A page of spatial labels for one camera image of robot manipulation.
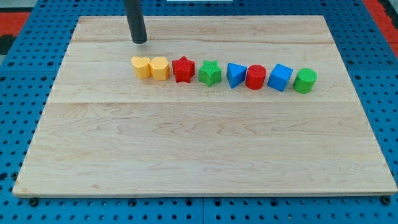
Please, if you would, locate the blue cube block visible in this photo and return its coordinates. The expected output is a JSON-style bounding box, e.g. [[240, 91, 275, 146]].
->
[[267, 63, 293, 92]]

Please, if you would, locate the light wooden board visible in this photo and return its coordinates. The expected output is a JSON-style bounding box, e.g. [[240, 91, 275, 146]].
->
[[13, 16, 397, 198]]

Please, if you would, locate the green star block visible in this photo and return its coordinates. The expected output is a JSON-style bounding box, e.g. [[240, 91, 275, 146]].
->
[[198, 60, 222, 87]]

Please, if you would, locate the red star block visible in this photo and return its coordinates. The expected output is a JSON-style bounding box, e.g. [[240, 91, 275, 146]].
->
[[172, 56, 195, 83]]

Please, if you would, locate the blue triangle block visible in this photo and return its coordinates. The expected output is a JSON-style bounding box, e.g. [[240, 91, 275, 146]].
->
[[226, 63, 247, 88]]

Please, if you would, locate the yellow hexagon block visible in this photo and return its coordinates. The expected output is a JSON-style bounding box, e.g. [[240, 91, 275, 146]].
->
[[149, 57, 170, 81]]

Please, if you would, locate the red cylinder block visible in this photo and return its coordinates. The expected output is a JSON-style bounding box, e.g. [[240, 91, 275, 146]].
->
[[245, 64, 267, 90]]

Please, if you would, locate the yellow heart block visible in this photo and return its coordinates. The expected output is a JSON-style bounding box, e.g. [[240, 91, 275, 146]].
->
[[131, 56, 151, 80]]

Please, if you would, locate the green cylinder block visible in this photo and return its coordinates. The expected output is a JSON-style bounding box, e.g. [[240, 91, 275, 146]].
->
[[293, 68, 318, 94]]

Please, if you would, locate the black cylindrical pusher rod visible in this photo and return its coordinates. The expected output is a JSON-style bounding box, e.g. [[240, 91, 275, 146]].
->
[[123, 0, 147, 44]]

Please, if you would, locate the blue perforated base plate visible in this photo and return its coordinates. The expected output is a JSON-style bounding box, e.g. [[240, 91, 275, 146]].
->
[[1, 1, 397, 223]]

